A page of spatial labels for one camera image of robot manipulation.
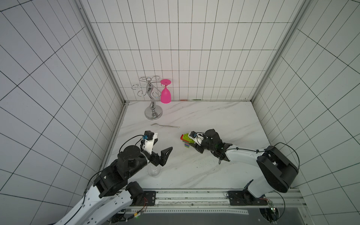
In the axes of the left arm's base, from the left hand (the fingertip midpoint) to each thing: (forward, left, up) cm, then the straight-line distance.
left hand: (162, 147), depth 65 cm
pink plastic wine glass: (+45, +3, -7) cm, 46 cm away
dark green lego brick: (+12, -12, -17) cm, 24 cm away
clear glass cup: (-4, +8, -24) cm, 25 cm away
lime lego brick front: (+12, -13, -25) cm, 30 cm away
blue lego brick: (+12, -12, -22) cm, 28 cm away
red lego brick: (+14, -9, -15) cm, 23 cm away
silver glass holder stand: (+41, +14, -24) cm, 50 cm away
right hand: (+16, -17, -17) cm, 29 cm away
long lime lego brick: (+10, -12, -8) cm, 18 cm away
